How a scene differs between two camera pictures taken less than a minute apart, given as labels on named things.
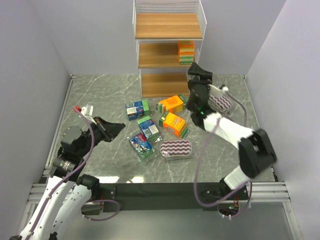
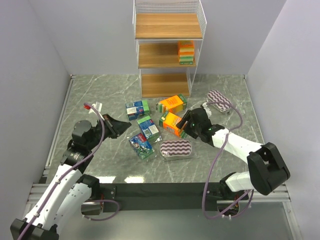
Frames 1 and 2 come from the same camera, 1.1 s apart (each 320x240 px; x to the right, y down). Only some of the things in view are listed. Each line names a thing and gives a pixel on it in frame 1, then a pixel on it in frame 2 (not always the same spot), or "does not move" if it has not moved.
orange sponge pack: (173, 124) does not move
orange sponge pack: (186, 51) does not move
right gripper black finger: (195, 70) → (181, 124)
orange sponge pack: (173, 104) does not move
